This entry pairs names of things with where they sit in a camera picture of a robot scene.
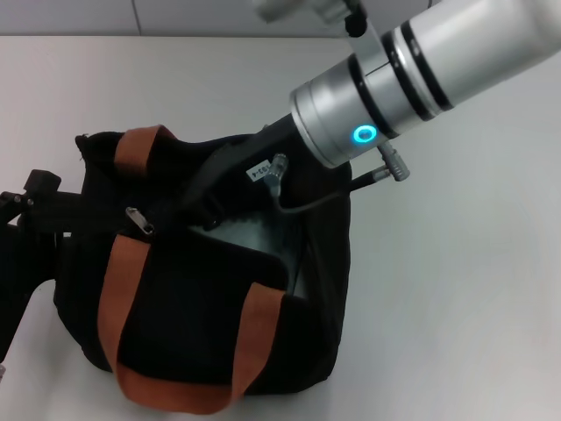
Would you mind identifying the silver zipper pull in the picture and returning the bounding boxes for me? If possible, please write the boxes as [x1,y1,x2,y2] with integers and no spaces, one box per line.
[125,206,156,236]

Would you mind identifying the black food bag orange straps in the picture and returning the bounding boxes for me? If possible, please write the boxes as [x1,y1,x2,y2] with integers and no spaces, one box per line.
[25,125,354,416]

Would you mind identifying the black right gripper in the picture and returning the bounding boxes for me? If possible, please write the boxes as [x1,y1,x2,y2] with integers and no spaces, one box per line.
[151,112,316,232]

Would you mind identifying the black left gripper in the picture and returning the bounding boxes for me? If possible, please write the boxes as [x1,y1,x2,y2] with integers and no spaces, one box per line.
[0,170,74,352]

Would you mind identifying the right arm cable with connectors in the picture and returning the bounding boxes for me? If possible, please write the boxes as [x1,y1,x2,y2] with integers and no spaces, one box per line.
[266,144,413,215]

